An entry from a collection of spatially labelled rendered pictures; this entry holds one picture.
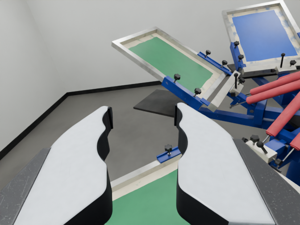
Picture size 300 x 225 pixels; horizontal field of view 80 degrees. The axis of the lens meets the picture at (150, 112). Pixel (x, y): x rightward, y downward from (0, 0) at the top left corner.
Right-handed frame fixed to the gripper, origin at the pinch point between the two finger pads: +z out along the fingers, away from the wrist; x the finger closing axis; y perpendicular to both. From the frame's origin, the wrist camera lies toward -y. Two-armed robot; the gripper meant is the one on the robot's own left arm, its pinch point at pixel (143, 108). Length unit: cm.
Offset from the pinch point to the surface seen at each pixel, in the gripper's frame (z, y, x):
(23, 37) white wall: 390, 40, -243
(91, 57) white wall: 435, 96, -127
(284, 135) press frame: 61, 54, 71
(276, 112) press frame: 86, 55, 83
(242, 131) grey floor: 190, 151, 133
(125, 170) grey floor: 151, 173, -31
